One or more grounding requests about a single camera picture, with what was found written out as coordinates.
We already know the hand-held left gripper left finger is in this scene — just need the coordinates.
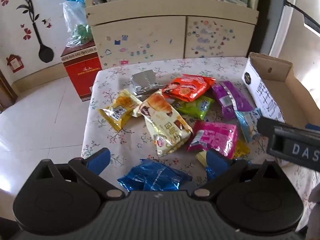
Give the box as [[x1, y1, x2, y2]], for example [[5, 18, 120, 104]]
[[34, 148, 125, 198]]

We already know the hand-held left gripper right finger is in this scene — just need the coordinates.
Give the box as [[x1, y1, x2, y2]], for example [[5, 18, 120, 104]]
[[192, 149, 284, 198]]

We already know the light blue snack packet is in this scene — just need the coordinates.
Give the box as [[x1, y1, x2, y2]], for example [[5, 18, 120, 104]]
[[234, 107, 263, 143]]

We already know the white cardboard box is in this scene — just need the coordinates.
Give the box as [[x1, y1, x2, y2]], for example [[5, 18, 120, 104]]
[[241, 52, 320, 140]]

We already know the purple snack packet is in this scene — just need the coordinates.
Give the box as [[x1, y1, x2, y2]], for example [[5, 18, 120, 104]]
[[211, 81, 254, 120]]

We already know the blue foil snack packet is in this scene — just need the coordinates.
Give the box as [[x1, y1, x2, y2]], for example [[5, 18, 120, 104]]
[[117, 159, 193, 192]]

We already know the cream croissant packet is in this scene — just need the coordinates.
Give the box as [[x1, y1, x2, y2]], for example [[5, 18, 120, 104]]
[[132, 90, 193, 157]]

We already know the orange noodle snack packet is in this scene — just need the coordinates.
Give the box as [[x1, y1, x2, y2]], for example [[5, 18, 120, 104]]
[[161, 74, 217, 102]]

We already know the magenta snack packet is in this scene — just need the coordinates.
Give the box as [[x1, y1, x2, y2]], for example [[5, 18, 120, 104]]
[[187, 120, 238, 159]]

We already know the small yellow snack packet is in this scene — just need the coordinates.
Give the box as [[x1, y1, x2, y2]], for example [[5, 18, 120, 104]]
[[196, 140, 250, 167]]

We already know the green snack packet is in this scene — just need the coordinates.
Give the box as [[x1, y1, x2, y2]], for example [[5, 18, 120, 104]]
[[175, 95, 215, 120]]

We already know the red cardboard box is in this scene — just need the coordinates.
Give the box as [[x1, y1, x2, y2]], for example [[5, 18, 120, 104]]
[[61, 41, 103, 103]]

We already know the silver foil packet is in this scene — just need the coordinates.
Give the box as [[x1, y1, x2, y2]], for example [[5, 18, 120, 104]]
[[132, 70, 163, 97]]

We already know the grey refrigerator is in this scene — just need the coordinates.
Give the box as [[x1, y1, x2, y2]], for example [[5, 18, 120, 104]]
[[260, 0, 320, 63]]

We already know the clear plastic bag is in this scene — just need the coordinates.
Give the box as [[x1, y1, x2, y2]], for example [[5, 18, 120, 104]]
[[61, 1, 94, 48]]

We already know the beige stickered cabinet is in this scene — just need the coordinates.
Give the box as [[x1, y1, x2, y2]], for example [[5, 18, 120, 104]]
[[82, 0, 260, 69]]

